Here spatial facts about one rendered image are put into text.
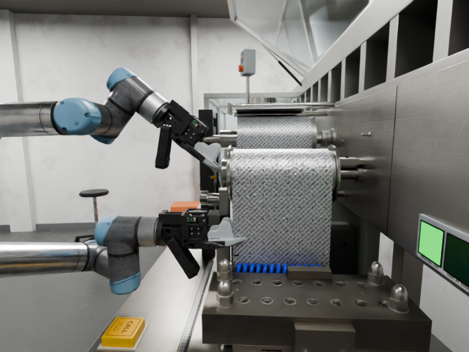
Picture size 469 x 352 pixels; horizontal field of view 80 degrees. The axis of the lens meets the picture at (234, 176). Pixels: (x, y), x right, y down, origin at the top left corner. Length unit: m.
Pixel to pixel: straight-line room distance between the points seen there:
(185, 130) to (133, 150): 3.70
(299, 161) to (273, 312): 0.33
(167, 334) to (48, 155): 4.32
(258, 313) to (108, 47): 4.38
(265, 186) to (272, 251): 0.16
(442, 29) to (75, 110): 0.65
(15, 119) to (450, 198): 0.79
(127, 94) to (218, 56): 3.68
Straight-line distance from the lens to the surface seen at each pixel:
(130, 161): 4.44
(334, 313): 0.58
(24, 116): 0.73
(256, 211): 0.68
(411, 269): 0.99
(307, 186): 0.68
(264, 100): 1.38
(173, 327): 0.76
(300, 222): 0.70
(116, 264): 0.76
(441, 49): 0.55
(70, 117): 0.66
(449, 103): 0.50
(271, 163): 0.67
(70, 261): 0.83
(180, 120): 0.75
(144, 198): 4.48
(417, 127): 0.56
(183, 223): 0.67
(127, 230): 0.72
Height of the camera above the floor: 1.34
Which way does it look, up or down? 8 degrees down
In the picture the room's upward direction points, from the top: straight up
